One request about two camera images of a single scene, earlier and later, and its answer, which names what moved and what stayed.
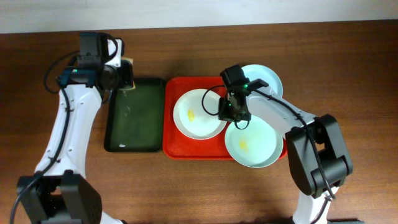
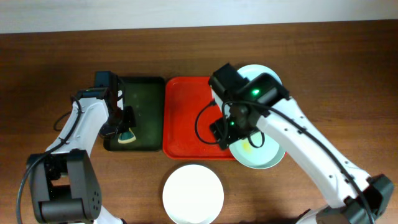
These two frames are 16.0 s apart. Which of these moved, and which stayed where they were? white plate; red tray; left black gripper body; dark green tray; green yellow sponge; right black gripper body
Moved: right black gripper body; white plate; left black gripper body; green yellow sponge
Stayed: red tray; dark green tray
